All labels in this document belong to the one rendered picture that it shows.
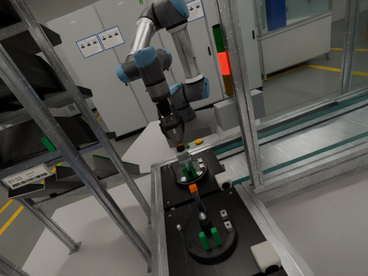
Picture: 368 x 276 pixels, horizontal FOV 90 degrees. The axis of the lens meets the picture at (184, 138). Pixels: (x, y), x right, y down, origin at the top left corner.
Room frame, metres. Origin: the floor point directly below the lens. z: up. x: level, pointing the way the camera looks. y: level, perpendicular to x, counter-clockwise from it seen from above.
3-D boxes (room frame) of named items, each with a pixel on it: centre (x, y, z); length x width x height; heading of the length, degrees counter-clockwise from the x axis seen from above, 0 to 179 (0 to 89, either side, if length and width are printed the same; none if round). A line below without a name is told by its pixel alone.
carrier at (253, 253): (0.31, 0.02, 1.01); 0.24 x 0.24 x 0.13; 0
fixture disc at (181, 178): (0.56, 0.02, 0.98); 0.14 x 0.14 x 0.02
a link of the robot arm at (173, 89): (1.15, -0.06, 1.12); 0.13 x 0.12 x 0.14; 66
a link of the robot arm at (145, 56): (0.66, 0.02, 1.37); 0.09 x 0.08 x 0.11; 156
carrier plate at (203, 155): (0.56, 0.02, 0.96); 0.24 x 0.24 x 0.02; 0
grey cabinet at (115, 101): (3.85, 0.96, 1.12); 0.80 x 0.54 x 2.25; 86
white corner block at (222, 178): (0.46, -0.07, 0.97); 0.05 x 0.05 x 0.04; 0
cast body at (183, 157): (0.55, 0.02, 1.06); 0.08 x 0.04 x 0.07; 0
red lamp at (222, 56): (0.44, -0.17, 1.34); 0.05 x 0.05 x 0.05
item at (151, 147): (1.10, -0.03, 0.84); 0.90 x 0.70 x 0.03; 66
